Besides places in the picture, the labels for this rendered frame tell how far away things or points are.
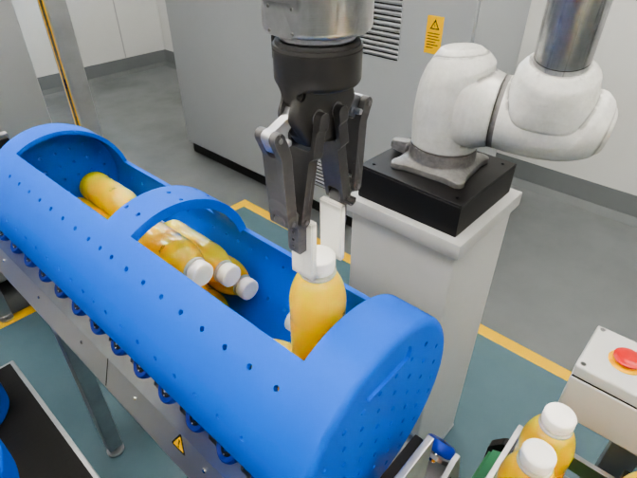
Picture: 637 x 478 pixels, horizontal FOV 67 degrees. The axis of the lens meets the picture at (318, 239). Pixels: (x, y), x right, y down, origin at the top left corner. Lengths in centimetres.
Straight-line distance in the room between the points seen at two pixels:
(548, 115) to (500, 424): 131
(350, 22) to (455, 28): 176
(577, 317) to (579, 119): 166
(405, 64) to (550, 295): 132
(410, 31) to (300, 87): 186
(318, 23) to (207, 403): 43
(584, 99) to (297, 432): 78
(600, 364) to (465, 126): 55
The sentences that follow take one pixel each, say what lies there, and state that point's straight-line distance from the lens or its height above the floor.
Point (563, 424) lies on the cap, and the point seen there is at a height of 108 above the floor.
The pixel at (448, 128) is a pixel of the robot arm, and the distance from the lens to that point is 110.
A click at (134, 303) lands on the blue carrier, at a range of 70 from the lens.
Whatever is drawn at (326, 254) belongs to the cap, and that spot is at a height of 130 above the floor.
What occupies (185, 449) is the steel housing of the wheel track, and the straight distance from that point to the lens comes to 88.
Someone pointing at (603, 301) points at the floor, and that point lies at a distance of 276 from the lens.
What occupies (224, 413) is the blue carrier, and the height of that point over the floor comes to 114.
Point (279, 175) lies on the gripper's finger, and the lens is 42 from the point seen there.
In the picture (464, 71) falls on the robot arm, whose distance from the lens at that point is 107.
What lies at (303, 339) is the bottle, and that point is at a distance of 57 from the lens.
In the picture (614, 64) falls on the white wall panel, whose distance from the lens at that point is 329.
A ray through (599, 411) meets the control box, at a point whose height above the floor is 104.
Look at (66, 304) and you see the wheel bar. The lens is 113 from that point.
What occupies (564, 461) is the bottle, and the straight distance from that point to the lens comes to 74.
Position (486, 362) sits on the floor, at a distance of 223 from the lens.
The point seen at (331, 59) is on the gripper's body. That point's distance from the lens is 40.
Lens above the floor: 161
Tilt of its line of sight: 35 degrees down
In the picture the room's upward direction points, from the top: straight up
